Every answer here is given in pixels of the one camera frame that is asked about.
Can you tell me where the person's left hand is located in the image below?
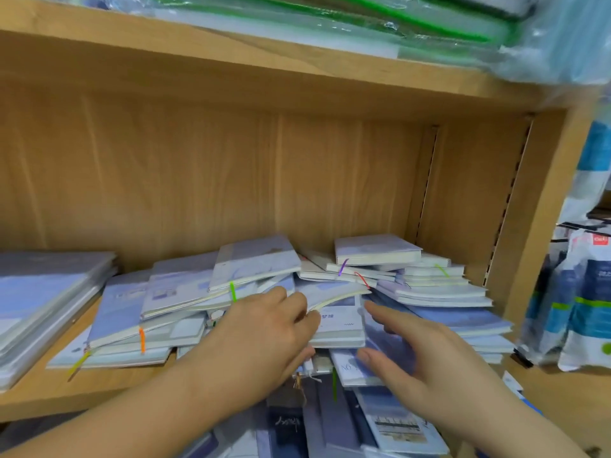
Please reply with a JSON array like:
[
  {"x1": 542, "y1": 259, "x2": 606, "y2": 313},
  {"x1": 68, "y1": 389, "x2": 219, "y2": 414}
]
[{"x1": 195, "y1": 286, "x2": 322, "y2": 401}]

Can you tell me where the person's right hand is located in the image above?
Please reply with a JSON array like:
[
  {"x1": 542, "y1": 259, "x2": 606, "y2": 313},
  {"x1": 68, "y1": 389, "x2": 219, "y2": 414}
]
[{"x1": 355, "y1": 300, "x2": 498, "y2": 420}]

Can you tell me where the row of patterned notebooks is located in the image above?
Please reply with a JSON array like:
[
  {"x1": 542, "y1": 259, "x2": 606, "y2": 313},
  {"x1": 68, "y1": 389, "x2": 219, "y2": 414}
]
[{"x1": 176, "y1": 377, "x2": 450, "y2": 458}]

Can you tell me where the pile of small notebooks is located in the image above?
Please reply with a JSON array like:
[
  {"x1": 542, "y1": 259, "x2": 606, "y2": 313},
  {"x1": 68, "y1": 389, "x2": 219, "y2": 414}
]
[{"x1": 48, "y1": 232, "x2": 517, "y2": 387}]

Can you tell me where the stack of large blue notebooks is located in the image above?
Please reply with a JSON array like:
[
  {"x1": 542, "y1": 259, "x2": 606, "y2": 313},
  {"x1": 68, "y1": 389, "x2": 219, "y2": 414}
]
[{"x1": 0, "y1": 249, "x2": 118, "y2": 392}]

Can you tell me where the wooden shelf unit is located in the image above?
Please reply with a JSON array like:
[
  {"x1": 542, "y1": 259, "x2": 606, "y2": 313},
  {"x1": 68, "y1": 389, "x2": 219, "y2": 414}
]
[{"x1": 0, "y1": 0, "x2": 598, "y2": 458}]

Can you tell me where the person's left forearm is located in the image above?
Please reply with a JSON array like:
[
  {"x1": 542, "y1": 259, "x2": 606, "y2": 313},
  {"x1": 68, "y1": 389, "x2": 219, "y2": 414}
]
[{"x1": 0, "y1": 377, "x2": 249, "y2": 458}]

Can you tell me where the stack of green edged packets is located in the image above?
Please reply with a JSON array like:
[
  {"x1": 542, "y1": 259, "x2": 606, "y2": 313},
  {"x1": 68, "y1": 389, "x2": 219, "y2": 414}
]
[{"x1": 57, "y1": 0, "x2": 536, "y2": 65}]

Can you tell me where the light blue plastic bag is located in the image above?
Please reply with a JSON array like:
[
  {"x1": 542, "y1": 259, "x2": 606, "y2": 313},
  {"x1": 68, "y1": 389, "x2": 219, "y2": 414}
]
[{"x1": 496, "y1": 0, "x2": 611, "y2": 87}]

